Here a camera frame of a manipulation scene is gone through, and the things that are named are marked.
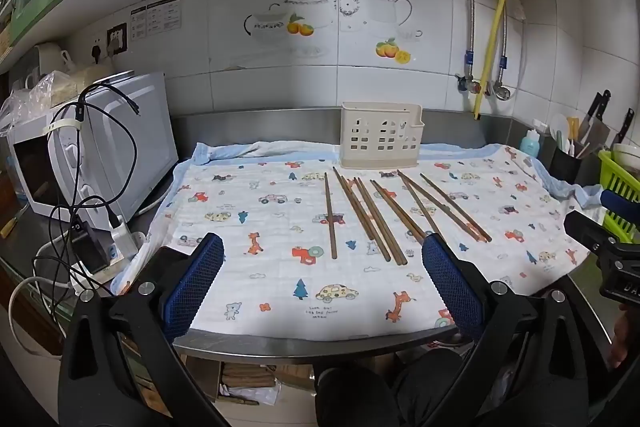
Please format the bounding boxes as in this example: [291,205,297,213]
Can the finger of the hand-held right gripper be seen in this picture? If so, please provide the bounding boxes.
[601,189,640,220]
[564,210,640,258]

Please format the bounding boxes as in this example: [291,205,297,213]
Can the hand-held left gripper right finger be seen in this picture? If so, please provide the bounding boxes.
[421,233,608,427]

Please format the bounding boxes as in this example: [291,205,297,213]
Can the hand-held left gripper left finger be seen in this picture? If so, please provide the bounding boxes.
[59,233,226,427]

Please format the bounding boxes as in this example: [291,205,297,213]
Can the set of wooden chopsticks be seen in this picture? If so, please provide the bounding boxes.
[323,166,493,267]

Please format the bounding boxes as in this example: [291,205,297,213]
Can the beige plastic utensil holder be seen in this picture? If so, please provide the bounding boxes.
[340,102,425,170]

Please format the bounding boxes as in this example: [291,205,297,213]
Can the green plastic basket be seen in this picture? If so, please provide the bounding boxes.
[597,149,640,243]

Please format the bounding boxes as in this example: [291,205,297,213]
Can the white bowl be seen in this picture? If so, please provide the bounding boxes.
[612,143,640,168]

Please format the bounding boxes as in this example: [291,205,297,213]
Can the black utensil cup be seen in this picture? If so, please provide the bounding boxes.
[550,144,583,182]

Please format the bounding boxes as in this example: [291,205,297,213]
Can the white charger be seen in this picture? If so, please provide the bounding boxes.
[109,222,138,260]

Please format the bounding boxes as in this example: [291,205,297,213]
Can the cardboard box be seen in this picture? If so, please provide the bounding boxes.
[177,354,316,408]

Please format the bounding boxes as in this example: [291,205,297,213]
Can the printed cartoon blanket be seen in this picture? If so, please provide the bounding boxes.
[111,139,608,343]

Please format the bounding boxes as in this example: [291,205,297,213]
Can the white power strip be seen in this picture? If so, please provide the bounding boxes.
[70,232,151,295]

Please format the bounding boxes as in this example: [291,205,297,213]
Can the light blue pump bottle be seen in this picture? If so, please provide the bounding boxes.
[519,119,543,158]

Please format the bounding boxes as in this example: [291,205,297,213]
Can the black phone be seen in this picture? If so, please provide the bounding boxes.
[70,227,108,273]

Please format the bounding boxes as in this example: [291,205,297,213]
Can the person's dark trousers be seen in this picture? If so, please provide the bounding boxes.
[315,349,481,427]

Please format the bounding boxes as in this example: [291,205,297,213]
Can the white microwave oven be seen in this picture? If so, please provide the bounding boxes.
[7,71,180,223]

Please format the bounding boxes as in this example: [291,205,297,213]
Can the beige packet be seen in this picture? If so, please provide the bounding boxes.
[50,67,118,102]

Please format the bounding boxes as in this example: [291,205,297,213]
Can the clear plastic bag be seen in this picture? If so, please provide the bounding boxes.
[0,72,68,128]

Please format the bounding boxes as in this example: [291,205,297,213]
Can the white kettle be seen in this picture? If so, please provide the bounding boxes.
[37,42,76,78]

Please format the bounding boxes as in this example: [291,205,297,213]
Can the black handled knife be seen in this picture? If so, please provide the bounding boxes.
[612,108,636,145]

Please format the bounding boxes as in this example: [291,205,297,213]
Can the black handled cleaver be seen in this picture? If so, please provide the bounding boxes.
[575,89,612,156]

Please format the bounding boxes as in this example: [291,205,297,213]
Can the white cable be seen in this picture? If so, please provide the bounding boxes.
[7,277,76,358]

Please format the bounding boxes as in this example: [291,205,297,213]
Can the white cable tie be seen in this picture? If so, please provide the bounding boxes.
[42,119,85,134]

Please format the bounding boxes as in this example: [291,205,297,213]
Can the yellow gas hose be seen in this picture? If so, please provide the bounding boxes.
[472,0,512,120]

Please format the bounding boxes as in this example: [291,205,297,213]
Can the black wall socket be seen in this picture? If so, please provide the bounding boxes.
[106,23,128,56]

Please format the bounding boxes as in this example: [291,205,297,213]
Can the white wall notice sticker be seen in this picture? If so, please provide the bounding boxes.
[130,0,183,42]

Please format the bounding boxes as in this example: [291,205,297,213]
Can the teapot and fruit wall decal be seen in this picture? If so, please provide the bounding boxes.
[244,0,426,65]

